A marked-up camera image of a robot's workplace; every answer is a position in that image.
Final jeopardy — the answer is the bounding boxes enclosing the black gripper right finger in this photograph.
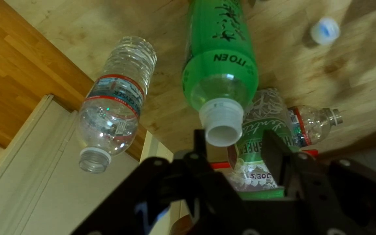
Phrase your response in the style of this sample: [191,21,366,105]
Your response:
[261,132,376,235]

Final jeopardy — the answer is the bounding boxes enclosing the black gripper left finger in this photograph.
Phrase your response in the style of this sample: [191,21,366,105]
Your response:
[70,127,246,235]

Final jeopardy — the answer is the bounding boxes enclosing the white bottle cap green marks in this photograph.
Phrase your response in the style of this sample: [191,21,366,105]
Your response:
[309,16,342,48]

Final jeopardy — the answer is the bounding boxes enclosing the small clear plastic bottle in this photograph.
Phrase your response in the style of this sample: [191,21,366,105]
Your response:
[287,105,346,148]

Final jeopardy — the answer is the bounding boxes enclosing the clear water bottle red label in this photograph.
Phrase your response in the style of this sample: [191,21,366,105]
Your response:
[77,35,159,176]

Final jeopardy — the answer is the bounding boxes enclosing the green plastic bottle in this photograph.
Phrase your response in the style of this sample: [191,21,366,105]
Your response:
[180,0,259,148]

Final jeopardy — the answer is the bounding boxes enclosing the green clear snack bag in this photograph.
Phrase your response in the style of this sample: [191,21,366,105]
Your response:
[228,88,305,203]

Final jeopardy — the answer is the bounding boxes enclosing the white panelled cabinet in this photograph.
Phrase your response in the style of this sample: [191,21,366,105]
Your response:
[0,95,185,235]

